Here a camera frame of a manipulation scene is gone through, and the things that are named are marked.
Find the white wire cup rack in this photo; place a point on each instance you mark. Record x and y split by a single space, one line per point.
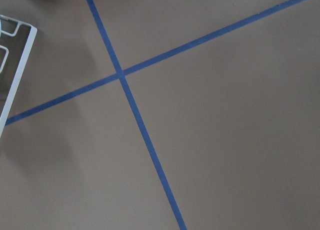
16 41

